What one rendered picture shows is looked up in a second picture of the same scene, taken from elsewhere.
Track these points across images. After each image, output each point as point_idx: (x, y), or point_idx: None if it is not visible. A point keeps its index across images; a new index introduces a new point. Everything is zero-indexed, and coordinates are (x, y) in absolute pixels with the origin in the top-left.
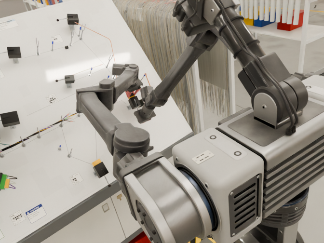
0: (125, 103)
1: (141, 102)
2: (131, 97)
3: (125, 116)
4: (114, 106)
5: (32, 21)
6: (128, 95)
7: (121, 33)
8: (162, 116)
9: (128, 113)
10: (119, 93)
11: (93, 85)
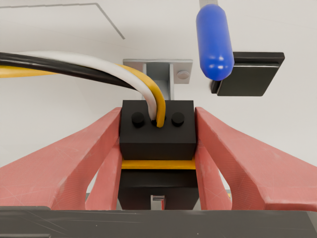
0: (119, 39)
1: (251, 81)
2: (137, 188)
3: (88, 102)
4: (2, 29)
5: None
6: (92, 191)
7: None
8: (296, 143)
9: (121, 93)
10: None
11: None
